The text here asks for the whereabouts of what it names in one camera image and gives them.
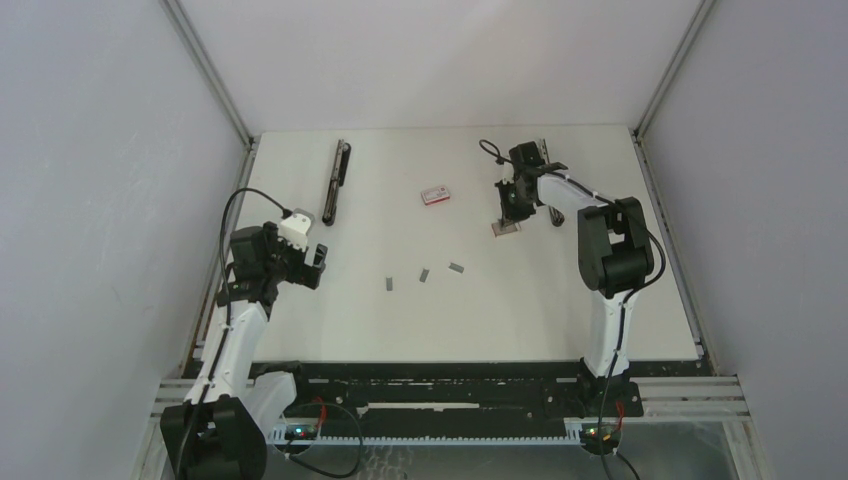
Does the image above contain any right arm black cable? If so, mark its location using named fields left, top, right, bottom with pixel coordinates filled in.
left=478, top=139, right=667, bottom=480

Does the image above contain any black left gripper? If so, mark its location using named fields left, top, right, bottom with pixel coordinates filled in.
left=262, top=223, right=325, bottom=290

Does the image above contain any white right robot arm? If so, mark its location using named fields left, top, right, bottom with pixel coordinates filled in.
left=479, top=140, right=666, bottom=416

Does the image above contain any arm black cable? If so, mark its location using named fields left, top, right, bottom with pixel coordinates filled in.
left=172, top=187, right=366, bottom=480
left=478, top=139, right=667, bottom=480

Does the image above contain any white cable duct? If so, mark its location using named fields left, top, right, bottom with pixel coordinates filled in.
left=271, top=423, right=584, bottom=446

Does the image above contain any staple box tray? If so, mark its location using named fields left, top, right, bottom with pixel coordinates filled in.
left=491, top=221, right=521, bottom=237

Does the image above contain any red white staple box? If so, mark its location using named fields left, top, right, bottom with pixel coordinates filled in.
left=421, top=185, right=451, bottom=206

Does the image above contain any aluminium frame rail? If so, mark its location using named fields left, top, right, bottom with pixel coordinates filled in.
left=160, top=1, right=256, bottom=361

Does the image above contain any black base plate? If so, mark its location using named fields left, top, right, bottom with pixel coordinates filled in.
left=249, top=360, right=713, bottom=440

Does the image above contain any black stapler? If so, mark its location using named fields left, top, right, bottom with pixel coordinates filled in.
left=322, top=139, right=352, bottom=226

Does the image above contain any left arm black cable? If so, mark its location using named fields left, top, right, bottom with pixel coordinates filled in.
left=172, top=187, right=366, bottom=480

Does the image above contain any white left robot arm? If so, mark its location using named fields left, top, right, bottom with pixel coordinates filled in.
left=160, top=214, right=327, bottom=479

